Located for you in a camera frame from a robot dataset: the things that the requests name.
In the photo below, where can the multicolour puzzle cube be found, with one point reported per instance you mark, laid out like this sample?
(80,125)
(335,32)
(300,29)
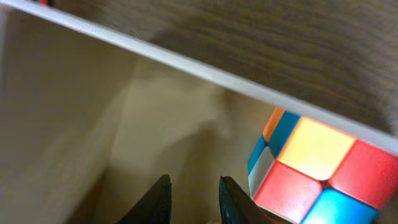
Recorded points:
(304,171)

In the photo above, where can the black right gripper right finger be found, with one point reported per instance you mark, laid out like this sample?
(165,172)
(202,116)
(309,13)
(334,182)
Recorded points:
(236,206)

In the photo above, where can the white cardboard box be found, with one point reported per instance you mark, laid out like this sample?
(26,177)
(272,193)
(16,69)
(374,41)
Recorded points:
(101,98)

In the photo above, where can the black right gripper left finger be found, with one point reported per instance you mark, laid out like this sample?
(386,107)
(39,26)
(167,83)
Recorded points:
(154,207)

